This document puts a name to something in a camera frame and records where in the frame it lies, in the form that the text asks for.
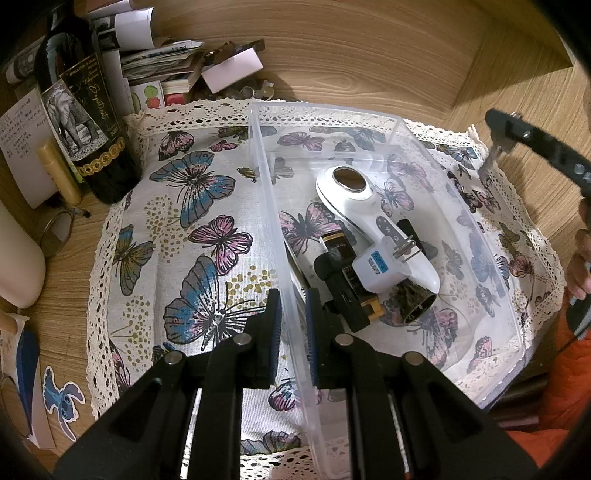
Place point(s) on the yellow lip balm tube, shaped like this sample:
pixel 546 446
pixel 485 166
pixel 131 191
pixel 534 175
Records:
pixel 57 168

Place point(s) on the white handheld massager device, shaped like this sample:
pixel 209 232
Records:
pixel 350 194

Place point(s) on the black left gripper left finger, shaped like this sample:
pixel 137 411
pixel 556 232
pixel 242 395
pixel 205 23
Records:
pixel 249 359

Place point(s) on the white power plug adapter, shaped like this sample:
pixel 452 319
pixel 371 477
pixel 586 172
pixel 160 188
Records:
pixel 384 264

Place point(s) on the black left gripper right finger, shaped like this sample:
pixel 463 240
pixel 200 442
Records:
pixel 338 360

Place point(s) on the cream ceramic mug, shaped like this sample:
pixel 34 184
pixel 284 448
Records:
pixel 23 265

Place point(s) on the clear plastic storage box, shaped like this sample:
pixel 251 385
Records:
pixel 399 319

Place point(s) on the black round cap object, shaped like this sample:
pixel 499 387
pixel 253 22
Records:
pixel 413 300

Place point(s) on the blue cartoon sticker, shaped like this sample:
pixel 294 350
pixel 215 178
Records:
pixel 62 401

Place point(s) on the person's right hand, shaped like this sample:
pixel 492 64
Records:
pixel 577 273

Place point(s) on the stack of books and papers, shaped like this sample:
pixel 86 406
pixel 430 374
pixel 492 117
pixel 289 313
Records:
pixel 143 66

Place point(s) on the orange sleeve forearm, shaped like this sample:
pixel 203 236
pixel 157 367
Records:
pixel 565 398

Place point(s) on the white handwritten note paper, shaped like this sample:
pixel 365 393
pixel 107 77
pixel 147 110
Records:
pixel 24 127

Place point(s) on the butterfly print lace cloth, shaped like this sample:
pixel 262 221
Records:
pixel 227 209

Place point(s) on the dark wine bottle elephant label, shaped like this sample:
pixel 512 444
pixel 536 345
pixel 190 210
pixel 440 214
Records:
pixel 69 72

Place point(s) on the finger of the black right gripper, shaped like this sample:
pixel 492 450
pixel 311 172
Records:
pixel 508 130

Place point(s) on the eyeglasses on desk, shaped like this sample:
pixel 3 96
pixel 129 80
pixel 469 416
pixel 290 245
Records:
pixel 58 230

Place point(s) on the small pink white box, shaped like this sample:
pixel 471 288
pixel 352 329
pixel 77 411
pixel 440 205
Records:
pixel 237 67

